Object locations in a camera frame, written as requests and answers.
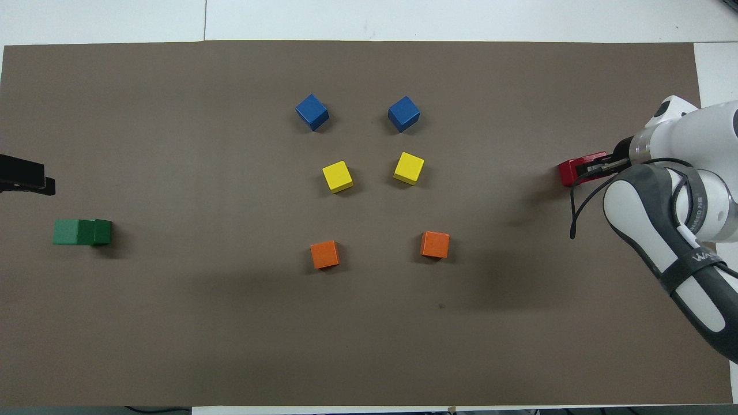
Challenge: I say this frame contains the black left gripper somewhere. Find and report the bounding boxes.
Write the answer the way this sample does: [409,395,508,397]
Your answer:
[0,154,56,195]

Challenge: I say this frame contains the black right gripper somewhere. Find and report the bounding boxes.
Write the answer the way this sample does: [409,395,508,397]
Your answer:
[585,137,635,177]

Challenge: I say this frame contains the brown paper table mat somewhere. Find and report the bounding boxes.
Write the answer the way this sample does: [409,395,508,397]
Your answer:
[0,40,734,407]

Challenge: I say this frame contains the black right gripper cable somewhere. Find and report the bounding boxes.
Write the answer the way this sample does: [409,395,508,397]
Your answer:
[570,159,692,240]

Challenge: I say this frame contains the blue wooden cube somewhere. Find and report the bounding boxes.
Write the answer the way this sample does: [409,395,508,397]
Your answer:
[295,93,330,131]
[387,96,421,133]

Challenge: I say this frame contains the yellow wooden cube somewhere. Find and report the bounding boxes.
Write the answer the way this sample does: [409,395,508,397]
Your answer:
[322,160,354,194]
[393,152,426,186]

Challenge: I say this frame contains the orange wooden cube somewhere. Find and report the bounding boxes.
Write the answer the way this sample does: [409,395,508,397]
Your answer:
[420,231,450,259]
[310,240,341,270]

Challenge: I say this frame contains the dark grey cable strap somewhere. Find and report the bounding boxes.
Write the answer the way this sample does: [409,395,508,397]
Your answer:
[659,248,728,293]
[672,167,711,234]

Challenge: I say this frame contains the black floor cable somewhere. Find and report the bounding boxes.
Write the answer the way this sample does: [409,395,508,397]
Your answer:
[124,405,192,415]

